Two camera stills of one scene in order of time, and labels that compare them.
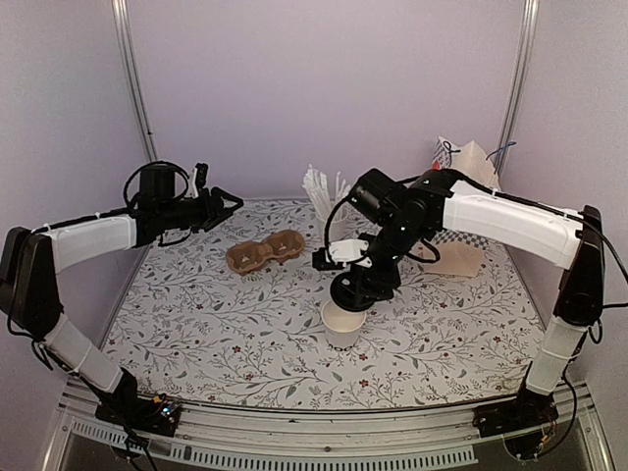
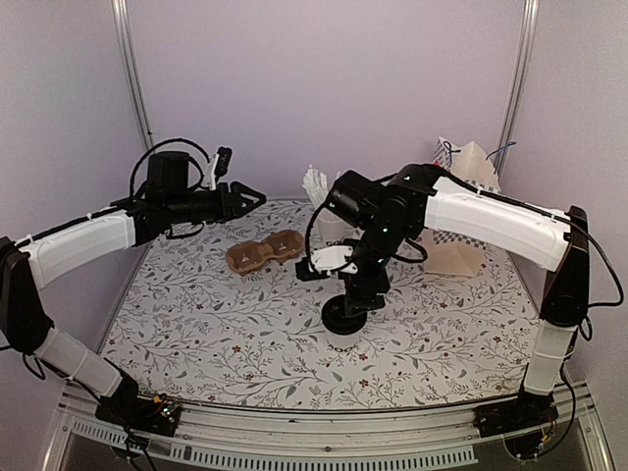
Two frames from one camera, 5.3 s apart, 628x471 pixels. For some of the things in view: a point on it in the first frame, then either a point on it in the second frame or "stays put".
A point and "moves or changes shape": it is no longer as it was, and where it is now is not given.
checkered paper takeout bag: x=461 y=254 stays put
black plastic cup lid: x=346 y=292 moves or changes shape
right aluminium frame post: x=511 y=123 stays put
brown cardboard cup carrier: x=247 y=257 stays put
